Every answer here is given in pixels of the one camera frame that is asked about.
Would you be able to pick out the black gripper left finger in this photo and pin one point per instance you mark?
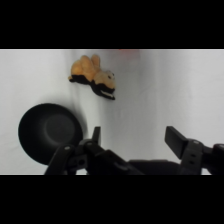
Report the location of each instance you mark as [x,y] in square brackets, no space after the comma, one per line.
[96,156]

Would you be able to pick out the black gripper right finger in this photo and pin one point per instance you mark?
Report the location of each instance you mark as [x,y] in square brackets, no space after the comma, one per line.
[191,155]

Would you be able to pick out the black bowl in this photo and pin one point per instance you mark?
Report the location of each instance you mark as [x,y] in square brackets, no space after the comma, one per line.
[50,133]

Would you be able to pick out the orange and black plush toy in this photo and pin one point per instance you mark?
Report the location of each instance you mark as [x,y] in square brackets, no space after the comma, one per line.
[95,76]

